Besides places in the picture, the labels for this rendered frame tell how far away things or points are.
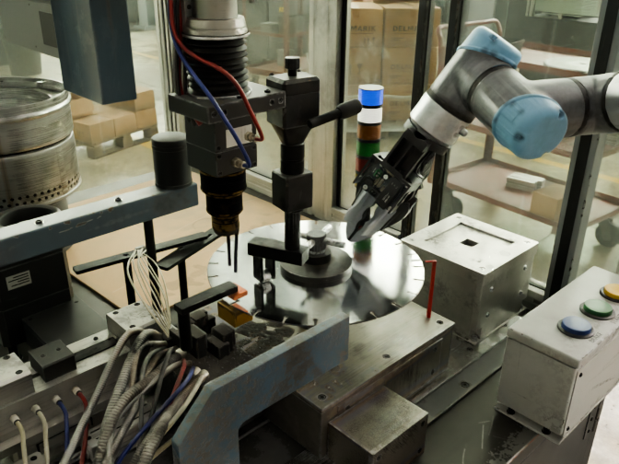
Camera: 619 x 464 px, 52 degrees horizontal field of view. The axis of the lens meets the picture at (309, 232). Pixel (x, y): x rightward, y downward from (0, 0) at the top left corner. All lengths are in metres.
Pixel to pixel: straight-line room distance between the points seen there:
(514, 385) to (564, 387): 0.08
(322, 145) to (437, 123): 0.70
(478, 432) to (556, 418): 0.11
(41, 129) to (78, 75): 0.50
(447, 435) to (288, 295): 0.31
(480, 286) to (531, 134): 0.39
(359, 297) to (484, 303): 0.31
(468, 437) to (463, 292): 0.26
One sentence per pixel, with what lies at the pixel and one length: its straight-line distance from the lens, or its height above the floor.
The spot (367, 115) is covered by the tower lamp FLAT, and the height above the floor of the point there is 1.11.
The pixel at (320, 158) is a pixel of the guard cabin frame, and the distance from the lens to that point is 1.57.
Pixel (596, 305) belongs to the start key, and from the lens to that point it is 1.07.
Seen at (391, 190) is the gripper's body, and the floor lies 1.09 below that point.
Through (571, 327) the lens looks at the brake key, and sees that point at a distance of 1.00.
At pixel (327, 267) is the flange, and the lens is 0.96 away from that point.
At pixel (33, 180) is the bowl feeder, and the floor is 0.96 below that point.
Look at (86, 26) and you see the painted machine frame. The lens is 0.84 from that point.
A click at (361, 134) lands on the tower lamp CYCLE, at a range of 1.19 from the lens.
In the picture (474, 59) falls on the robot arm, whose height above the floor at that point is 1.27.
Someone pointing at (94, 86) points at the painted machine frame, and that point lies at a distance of 0.86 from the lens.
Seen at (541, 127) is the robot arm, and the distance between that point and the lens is 0.80.
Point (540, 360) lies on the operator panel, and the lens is 0.98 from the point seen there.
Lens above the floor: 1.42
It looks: 26 degrees down
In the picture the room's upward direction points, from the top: 1 degrees clockwise
